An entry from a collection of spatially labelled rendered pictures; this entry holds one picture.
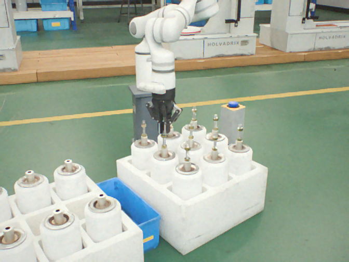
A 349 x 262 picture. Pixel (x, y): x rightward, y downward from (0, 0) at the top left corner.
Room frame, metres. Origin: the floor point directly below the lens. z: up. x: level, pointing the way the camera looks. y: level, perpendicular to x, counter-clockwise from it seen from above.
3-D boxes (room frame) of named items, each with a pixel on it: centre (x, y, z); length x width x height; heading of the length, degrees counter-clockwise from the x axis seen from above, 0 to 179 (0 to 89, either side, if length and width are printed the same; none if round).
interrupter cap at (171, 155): (1.14, 0.03, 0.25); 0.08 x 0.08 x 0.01
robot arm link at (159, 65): (1.14, 0.04, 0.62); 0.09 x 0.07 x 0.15; 64
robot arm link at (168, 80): (1.12, 0.04, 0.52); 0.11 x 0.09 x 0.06; 148
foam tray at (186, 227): (1.21, -0.06, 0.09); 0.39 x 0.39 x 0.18; 39
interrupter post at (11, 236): (0.72, 0.39, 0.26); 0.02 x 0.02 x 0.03
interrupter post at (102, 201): (0.85, 0.19, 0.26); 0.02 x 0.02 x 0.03
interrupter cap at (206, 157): (1.12, -0.13, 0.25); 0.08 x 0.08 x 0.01
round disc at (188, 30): (3.58, -0.09, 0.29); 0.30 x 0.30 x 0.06
